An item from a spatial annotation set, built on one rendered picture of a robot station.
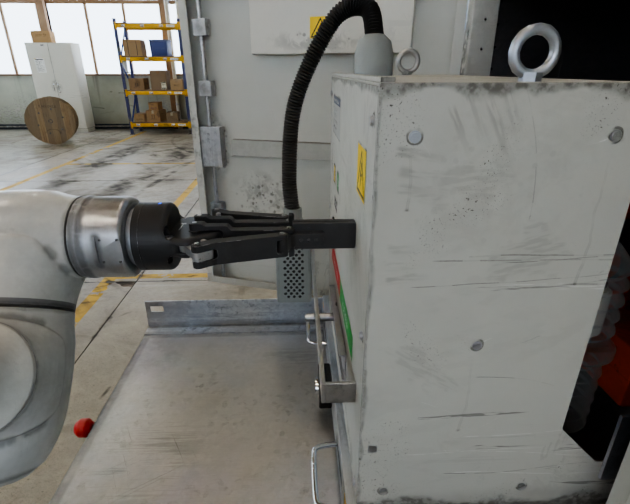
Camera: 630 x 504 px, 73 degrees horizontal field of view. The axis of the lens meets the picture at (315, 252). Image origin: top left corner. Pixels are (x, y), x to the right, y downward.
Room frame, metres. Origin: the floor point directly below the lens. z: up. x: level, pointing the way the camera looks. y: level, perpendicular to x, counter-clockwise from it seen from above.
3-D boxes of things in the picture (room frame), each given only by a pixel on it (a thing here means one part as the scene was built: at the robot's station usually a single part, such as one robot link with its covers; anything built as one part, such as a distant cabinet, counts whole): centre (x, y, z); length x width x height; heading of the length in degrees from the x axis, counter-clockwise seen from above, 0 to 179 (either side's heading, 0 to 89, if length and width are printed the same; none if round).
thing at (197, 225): (0.43, 0.08, 1.23); 0.11 x 0.01 x 0.04; 91
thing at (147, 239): (0.44, 0.15, 1.23); 0.09 x 0.08 x 0.07; 92
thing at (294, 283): (0.80, 0.04, 1.04); 0.08 x 0.05 x 0.17; 92
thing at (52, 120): (9.08, 5.34, 0.45); 0.90 x 0.46 x 0.90; 111
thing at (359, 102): (0.59, -0.04, 1.15); 0.48 x 0.01 x 0.48; 2
